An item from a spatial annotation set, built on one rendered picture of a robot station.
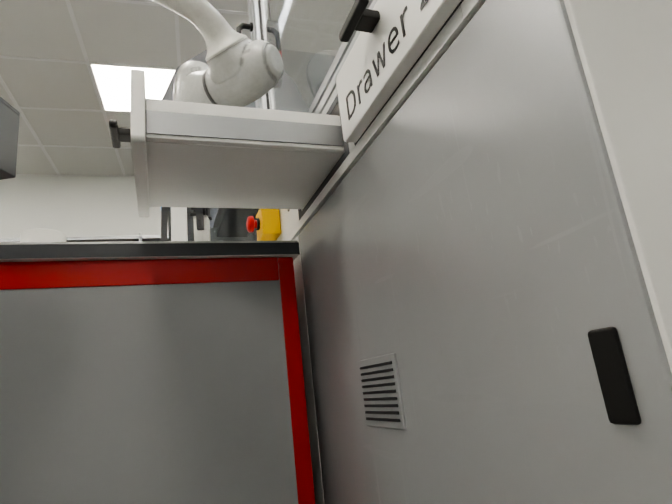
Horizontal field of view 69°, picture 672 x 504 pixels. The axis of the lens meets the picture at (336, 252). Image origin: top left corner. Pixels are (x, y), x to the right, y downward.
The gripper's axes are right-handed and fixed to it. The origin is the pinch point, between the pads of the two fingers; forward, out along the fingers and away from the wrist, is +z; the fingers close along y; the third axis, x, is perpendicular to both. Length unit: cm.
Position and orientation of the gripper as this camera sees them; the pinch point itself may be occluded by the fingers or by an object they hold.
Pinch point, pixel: (202, 232)
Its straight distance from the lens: 109.4
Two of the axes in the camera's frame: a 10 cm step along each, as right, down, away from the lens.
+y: 0.7, -2.7, -9.6
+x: 9.9, -0.9, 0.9
